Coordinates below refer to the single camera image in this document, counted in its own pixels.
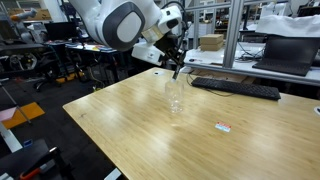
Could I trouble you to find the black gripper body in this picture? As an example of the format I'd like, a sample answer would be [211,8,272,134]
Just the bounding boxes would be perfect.
[153,30,183,60]

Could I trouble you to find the black and white marker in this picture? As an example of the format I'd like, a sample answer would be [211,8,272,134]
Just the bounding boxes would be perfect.
[171,63,182,81]

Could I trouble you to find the clear plastic cup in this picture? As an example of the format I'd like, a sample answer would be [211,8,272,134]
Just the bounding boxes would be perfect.
[164,79,185,114]

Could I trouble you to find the white rack shelf top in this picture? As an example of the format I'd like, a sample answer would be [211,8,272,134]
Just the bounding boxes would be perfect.
[183,41,320,88]

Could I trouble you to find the flat cardboard box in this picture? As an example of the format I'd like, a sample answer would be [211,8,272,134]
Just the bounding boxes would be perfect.
[199,42,224,52]
[199,33,225,46]

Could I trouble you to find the flat cardboard sheet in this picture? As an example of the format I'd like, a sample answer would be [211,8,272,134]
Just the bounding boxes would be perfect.
[191,68,257,85]

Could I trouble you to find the black keyboard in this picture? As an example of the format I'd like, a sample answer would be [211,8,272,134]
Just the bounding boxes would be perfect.
[190,76,282,102]

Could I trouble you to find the cluttered background workbench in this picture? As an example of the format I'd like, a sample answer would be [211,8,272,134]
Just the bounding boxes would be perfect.
[66,42,119,56]

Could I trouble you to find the black laptop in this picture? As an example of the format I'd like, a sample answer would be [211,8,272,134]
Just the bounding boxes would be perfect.
[252,34,320,77]

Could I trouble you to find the black monitor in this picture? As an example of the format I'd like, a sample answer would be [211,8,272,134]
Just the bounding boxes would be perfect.
[44,21,80,42]

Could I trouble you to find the yellow floor base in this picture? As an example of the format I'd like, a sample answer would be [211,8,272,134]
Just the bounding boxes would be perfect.
[54,72,84,84]

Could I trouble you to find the white plastic cover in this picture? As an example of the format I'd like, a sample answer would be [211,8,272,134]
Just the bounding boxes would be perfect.
[254,13,320,38]

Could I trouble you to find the black office chair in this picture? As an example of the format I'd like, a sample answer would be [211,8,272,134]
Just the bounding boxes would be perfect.
[33,49,69,93]

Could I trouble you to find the white flat object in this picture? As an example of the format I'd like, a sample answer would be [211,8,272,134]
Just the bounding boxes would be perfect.
[104,167,123,180]

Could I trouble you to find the black steering wheel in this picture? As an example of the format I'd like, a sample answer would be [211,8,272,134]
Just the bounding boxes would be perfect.
[8,52,38,72]

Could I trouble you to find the white and orange device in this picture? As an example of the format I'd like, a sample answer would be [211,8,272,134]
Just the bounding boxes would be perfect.
[9,7,38,24]

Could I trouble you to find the orange floor mat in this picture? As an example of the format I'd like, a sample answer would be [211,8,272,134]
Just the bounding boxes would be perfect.
[1,101,46,130]

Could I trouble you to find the grey tripod leg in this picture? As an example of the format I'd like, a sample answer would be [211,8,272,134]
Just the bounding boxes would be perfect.
[0,78,33,126]

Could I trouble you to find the small blue object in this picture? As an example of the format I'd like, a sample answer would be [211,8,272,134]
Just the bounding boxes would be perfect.
[22,138,34,148]

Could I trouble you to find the pink paper sheet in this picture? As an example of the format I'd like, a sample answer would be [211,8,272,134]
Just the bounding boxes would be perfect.
[0,106,18,123]

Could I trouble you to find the white board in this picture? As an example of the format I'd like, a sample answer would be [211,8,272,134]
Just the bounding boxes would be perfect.
[0,122,23,154]

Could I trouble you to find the black keyboard cable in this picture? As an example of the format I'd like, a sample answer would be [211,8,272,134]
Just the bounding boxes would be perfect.
[185,69,236,98]

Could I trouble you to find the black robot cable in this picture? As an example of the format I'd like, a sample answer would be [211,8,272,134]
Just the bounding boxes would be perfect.
[160,0,188,64]

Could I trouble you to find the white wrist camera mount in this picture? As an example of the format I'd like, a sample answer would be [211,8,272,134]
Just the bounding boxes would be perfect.
[131,42,167,67]

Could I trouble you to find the aluminium frame rack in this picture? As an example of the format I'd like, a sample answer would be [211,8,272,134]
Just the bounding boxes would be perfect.
[181,0,291,70]

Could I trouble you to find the black cable bundle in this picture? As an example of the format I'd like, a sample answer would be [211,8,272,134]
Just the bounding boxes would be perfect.
[234,41,266,64]

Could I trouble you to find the orange clamp handle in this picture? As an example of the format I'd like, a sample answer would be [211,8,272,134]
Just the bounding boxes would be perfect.
[19,166,43,180]

